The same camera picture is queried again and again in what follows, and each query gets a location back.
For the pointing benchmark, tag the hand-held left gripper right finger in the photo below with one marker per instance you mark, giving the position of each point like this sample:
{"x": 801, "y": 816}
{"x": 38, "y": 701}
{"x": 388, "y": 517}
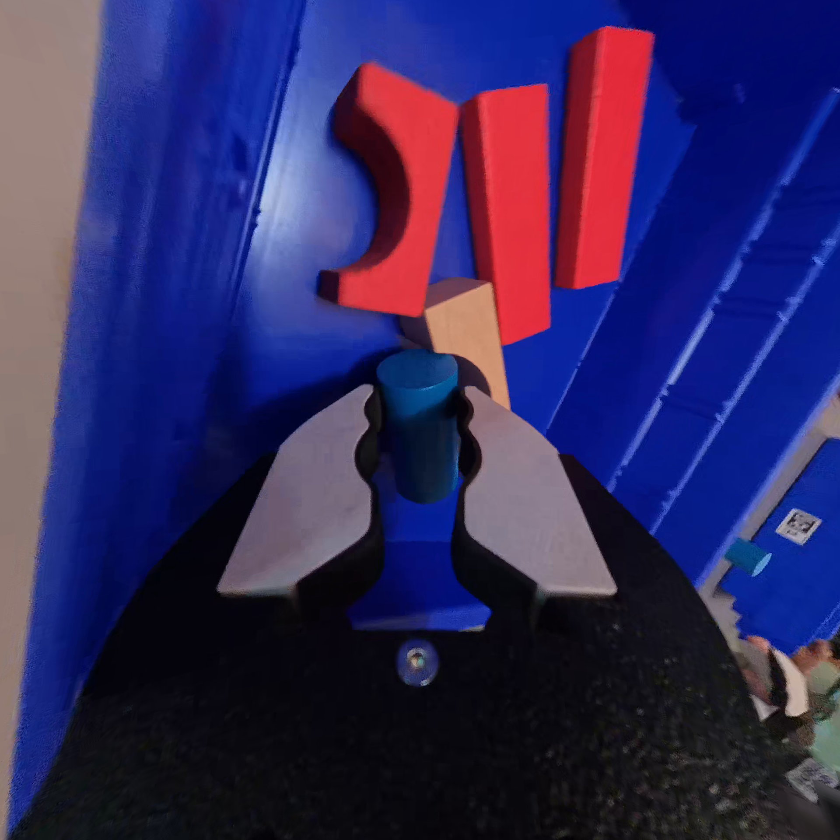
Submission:
{"x": 525, "y": 512}

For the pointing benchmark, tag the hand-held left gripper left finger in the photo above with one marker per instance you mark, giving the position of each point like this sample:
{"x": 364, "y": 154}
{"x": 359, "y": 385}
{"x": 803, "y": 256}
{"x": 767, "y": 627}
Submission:
{"x": 308, "y": 512}

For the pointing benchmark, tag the blue plastic bin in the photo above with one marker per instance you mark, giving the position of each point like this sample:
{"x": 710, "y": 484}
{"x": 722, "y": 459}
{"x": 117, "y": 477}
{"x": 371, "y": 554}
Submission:
{"x": 810, "y": 590}
{"x": 164, "y": 262}

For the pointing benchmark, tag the blue wooden cylinder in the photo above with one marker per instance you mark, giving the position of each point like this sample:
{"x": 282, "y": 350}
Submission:
{"x": 748, "y": 558}
{"x": 420, "y": 426}

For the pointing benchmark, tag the long natural wooden block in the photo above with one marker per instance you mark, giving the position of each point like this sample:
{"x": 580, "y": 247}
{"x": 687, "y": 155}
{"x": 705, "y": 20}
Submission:
{"x": 469, "y": 334}

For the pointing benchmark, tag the square printed tag sticker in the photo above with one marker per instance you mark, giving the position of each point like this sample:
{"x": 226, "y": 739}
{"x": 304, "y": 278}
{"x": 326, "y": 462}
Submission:
{"x": 799, "y": 526}

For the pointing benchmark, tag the red rectangular wooden block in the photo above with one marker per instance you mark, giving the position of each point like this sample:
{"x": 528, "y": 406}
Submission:
{"x": 512, "y": 216}
{"x": 600, "y": 164}

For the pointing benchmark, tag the red wooden arch block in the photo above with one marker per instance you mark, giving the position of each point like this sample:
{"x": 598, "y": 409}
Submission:
{"x": 407, "y": 197}

